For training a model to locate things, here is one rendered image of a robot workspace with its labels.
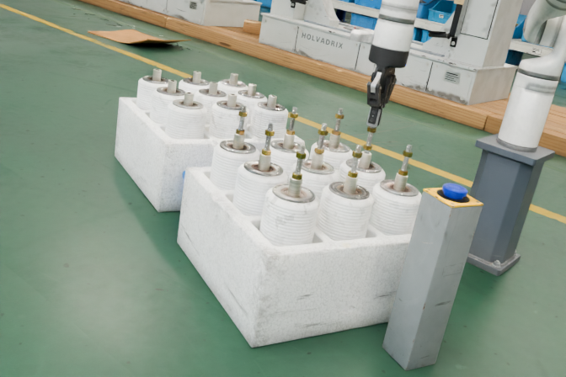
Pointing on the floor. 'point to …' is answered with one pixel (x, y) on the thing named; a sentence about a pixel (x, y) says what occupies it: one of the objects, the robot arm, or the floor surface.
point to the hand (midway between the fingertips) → (374, 116)
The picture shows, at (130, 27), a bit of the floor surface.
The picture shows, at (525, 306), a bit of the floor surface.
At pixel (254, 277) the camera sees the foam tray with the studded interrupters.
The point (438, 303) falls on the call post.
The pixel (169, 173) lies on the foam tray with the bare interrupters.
